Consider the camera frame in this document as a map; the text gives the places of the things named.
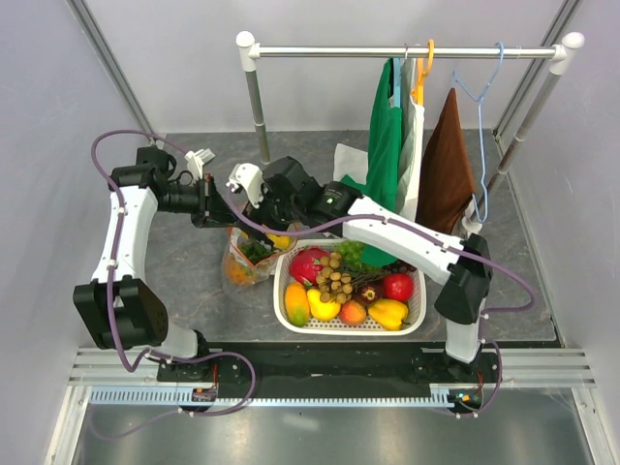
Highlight white cable duct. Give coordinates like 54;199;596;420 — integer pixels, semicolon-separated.
89;386;479;408

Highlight green grape bunch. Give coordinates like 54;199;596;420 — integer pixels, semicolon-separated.
334;240;377;272

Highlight yellow bell pepper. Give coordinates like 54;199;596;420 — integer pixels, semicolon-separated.
367;298;409;331

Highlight white plastic fruit basket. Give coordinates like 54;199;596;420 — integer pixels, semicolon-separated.
273;239;426;337

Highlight yellow pear fruit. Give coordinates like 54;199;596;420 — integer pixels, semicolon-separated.
306;289;341;322

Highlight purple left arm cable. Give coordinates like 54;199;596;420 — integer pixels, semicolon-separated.
86;129;258;441

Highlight silver white clothes rack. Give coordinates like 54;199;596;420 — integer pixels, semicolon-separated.
235;31;585;233

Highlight orange plastic hanger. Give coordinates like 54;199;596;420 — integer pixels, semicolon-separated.
411;39;435;106

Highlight green yellow mango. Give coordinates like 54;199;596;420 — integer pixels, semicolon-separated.
284;282;311;327

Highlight orange toy pineapple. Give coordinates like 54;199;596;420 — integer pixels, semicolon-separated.
223;240;273;286

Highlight pink dragon fruit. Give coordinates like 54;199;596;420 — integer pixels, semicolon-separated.
289;247;329;287

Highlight dark purple grapes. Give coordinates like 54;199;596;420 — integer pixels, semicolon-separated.
384;260;417;273

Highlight white grey garment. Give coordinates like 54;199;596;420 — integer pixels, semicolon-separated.
333;58;425;220

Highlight light blue hanger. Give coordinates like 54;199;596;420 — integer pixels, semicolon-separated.
390;57;401;109

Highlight brown longan bunch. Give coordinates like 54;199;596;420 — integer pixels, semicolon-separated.
317;252;353;304

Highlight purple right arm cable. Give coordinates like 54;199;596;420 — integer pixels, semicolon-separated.
225;186;538;419

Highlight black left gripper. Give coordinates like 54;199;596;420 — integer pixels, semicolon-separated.
156;174;236;230

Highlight brown towel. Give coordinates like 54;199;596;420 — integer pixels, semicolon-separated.
416;89;475;234

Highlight green shirt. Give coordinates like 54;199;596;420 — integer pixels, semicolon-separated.
338;57;404;267

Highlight blue wire hanger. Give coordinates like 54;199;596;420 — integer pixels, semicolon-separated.
451;42;505;225

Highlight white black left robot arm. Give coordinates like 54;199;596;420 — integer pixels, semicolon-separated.
73;146;235;381

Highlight red bell pepper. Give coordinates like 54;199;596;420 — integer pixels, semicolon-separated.
383;273;415;302

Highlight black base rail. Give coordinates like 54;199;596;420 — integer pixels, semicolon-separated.
157;342;499;398

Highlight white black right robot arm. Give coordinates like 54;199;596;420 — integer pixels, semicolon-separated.
222;157;492;382

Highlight peach fruit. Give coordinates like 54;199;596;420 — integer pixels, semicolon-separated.
338;300;367;326

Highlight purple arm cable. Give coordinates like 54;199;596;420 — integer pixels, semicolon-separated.
86;129;258;441
225;186;538;419

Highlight clear zip bag orange zipper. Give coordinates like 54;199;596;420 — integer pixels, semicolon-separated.
222;227;296;286

